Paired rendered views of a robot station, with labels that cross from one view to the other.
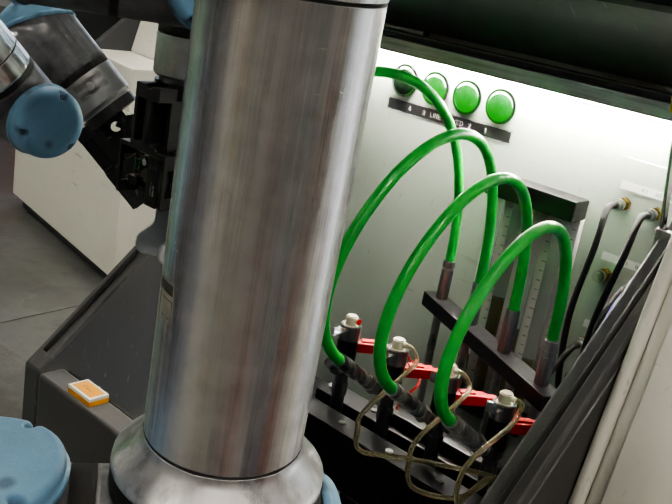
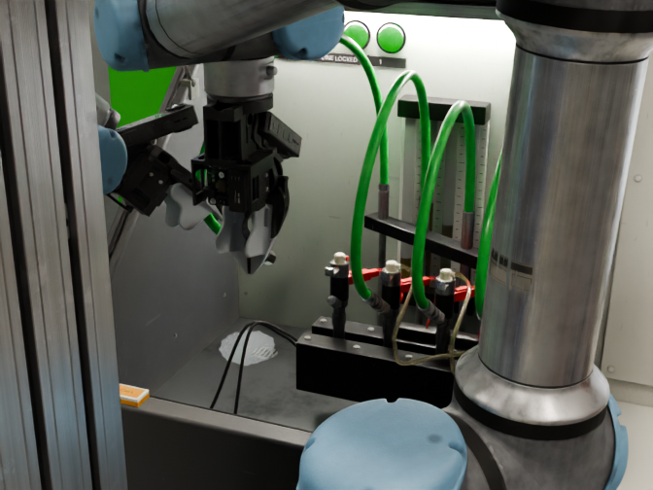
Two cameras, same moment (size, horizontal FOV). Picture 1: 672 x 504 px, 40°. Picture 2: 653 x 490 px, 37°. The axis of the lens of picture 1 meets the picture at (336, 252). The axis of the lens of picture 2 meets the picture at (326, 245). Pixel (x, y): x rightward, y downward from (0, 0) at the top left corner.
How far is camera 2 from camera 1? 0.43 m
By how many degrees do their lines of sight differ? 18
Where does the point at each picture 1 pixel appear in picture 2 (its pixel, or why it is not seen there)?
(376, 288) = (301, 225)
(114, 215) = not seen: outside the picture
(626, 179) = not seen: hidden behind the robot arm
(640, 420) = (620, 268)
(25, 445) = (410, 412)
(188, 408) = (550, 345)
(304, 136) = (624, 147)
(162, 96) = (235, 115)
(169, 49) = (228, 73)
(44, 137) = (106, 175)
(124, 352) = (120, 350)
